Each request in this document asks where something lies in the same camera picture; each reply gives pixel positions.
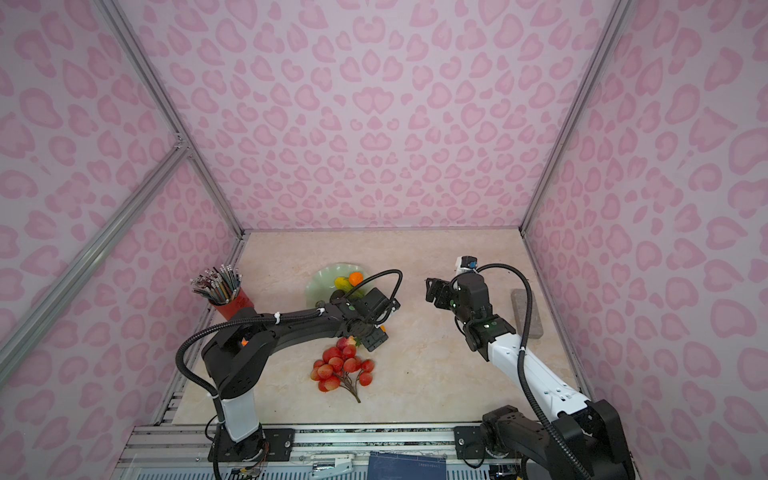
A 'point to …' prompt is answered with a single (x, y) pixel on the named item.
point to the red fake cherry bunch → (340, 366)
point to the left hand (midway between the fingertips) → (375, 324)
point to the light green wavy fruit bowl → (321, 282)
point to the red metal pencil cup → (235, 306)
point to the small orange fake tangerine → (356, 278)
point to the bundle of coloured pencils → (219, 285)
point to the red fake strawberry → (344, 342)
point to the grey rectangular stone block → (521, 305)
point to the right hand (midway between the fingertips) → (440, 280)
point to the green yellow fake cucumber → (343, 283)
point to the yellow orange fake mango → (383, 328)
